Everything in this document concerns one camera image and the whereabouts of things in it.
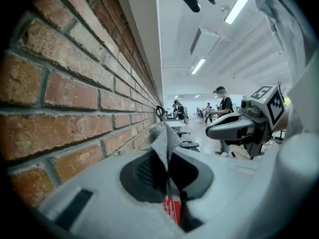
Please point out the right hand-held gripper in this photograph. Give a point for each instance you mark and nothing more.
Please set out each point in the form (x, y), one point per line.
(275, 108)

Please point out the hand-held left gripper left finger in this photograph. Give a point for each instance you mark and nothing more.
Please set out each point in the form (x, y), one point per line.
(104, 208)

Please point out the white ceiling air unit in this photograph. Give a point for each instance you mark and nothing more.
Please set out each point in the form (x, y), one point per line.
(205, 41)

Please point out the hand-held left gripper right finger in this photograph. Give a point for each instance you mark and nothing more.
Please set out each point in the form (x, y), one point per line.
(236, 195)

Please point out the grey cloth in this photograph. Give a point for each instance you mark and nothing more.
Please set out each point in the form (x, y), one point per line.
(162, 143)

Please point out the red fire extinguisher box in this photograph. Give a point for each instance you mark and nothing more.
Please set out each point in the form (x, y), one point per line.
(172, 208)

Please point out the person's light trousers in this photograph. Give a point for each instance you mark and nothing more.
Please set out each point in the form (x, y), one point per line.
(299, 158)

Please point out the white table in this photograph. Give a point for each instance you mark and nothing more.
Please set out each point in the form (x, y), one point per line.
(177, 124)

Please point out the long ceiling light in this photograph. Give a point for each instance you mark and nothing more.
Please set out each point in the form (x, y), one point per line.
(198, 66)
(238, 6)

